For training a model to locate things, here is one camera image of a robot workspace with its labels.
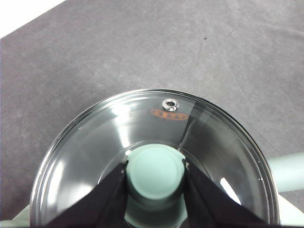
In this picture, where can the green breakfast machine base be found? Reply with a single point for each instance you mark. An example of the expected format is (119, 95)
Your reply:
(292, 209)

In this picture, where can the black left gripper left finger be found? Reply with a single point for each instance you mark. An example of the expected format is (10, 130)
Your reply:
(99, 209)

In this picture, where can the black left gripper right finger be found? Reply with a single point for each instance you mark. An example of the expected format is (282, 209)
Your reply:
(209, 209)

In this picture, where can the glass pot lid green knob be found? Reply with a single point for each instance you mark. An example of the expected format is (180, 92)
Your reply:
(154, 173)

